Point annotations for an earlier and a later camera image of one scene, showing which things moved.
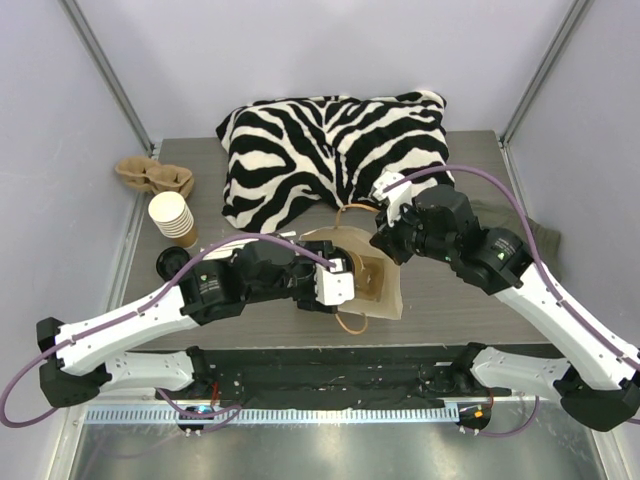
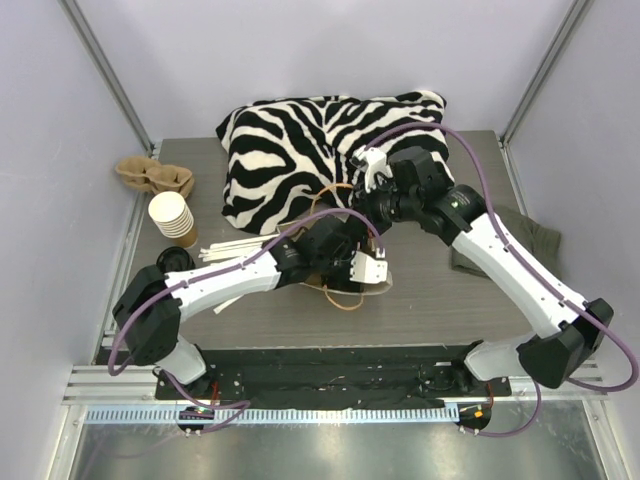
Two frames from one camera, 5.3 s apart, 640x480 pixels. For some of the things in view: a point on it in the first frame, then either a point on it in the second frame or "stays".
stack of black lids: x=170 y=260 stays
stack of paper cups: x=174 y=218 stays
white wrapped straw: x=227 y=251 stays
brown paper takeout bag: x=378 y=288 to x=338 y=297
